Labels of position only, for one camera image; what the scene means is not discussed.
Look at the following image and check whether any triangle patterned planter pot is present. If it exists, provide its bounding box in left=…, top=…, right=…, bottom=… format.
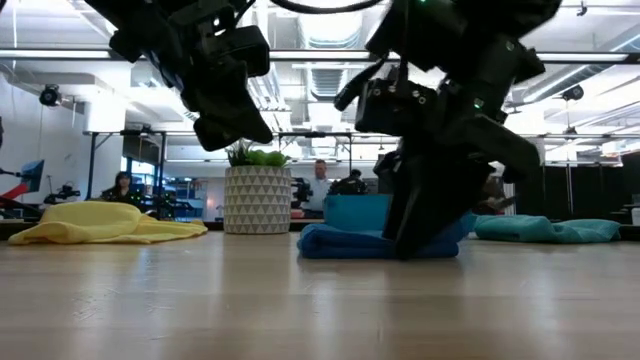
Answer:
left=223, top=166, right=293, bottom=235

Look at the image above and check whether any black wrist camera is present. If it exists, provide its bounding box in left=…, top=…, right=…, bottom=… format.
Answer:
left=212, top=24, right=272, bottom=79
left=353, top=74, right=442, bottom=137

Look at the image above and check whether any black room divider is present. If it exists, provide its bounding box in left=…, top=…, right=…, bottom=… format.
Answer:
left=544, top=164, right=609, bottom=221

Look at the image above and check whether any black track spotlight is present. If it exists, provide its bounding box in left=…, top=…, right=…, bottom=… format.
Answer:
left=38, top=83, right=62, bottom=107
left=560, top=83, right=585, bottom=103

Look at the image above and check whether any teal microfiber towel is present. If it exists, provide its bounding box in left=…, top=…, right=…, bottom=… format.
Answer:
left=473, top=213, right=621, bottom=245

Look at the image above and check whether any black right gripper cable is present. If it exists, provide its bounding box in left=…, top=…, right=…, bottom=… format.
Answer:
left=269, top=0, right=386, bottom=15

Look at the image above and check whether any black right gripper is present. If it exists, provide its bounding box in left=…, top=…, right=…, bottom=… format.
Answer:
left=382, top=35, right=547, bottom=261

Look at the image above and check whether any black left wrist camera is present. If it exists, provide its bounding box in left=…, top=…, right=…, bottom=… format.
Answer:
left=212, top=24, right=272, bottom=79

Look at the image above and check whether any blue storage bin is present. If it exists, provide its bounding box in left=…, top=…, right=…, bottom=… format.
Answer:
left=323, top=194, right=394, bottom=227

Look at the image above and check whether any silver ceiling air duct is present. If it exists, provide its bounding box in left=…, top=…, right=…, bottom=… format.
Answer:
left=298, top=12, right=364, bottom=101

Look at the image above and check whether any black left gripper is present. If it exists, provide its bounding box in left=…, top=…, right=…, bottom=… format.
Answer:
left=144, top=29, right=275, bottom=153

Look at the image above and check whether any black metal frame stand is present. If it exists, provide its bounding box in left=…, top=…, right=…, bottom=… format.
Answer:
left=273, top=131, right=354, bottom=174
left=82, top=128, right=169, bottom=201

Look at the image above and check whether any yellow microfiber towel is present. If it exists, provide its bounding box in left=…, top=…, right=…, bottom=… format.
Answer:
left=7, top=201, right=209, bottom=246

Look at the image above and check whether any green artificial succulent plant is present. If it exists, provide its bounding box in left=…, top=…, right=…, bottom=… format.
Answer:
left=224, top=139, right=291, bottom=169

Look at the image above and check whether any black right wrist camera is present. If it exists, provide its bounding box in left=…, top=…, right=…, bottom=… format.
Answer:
left=353, top=74, right=442, bottom=137

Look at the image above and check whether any black overhead frame bar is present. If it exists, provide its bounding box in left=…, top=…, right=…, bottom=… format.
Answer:
left=0, top=48, right=640, bottom=64

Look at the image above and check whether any blue microfiber towel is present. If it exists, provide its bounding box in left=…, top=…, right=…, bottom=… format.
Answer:
left=297, top=212, right=477, bottom=260

